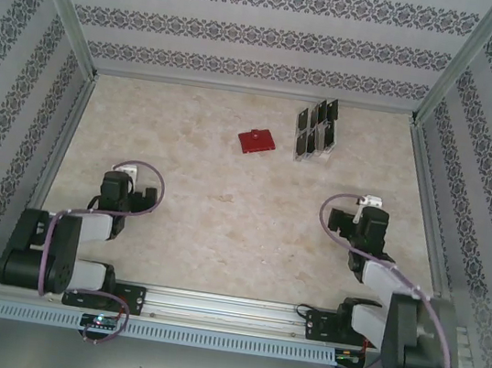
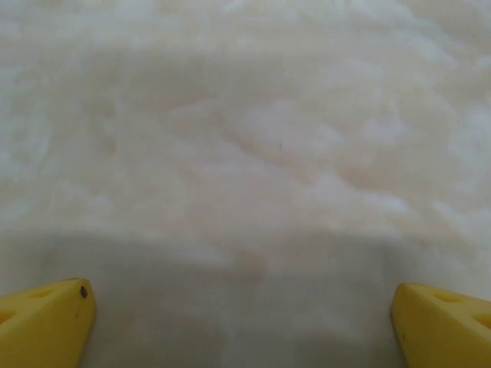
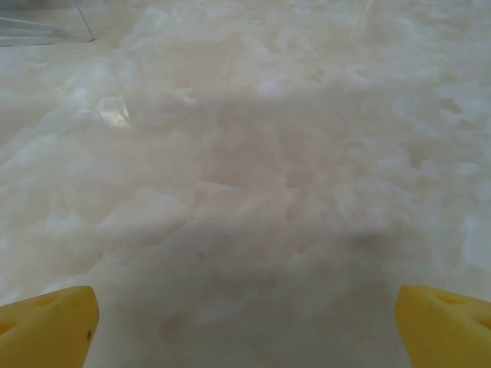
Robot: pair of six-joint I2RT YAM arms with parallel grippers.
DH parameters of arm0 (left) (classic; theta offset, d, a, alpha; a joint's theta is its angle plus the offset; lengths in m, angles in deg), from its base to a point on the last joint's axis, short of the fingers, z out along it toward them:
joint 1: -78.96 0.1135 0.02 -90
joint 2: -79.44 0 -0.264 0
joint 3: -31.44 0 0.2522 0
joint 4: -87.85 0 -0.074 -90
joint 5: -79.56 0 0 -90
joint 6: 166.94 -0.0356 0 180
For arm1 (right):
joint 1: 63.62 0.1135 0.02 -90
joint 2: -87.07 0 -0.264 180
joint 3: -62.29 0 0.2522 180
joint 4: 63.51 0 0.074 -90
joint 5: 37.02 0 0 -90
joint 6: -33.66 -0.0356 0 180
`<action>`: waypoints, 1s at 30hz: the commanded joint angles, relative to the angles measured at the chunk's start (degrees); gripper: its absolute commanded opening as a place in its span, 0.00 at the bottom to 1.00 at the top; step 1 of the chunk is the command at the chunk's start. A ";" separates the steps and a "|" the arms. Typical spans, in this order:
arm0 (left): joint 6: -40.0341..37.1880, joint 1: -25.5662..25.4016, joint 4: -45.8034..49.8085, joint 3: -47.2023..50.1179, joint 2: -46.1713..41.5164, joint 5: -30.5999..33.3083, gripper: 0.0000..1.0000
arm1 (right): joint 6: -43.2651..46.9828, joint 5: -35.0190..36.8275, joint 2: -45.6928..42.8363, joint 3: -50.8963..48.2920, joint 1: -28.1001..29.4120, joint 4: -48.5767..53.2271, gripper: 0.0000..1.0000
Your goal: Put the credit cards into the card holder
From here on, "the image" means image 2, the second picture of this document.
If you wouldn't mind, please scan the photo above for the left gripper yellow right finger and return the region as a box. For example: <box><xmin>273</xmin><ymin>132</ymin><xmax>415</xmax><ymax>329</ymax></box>
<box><xmin>390</xmin><ymin>282</ymin><xmax>491</xmax><ymax>368</ymax></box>

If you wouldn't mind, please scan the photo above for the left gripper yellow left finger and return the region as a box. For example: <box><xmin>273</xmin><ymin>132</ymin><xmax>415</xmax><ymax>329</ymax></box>
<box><xmin>0</xmin><ymin>278</ymin><xmax>97</xmax><ymax>368</ymax></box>

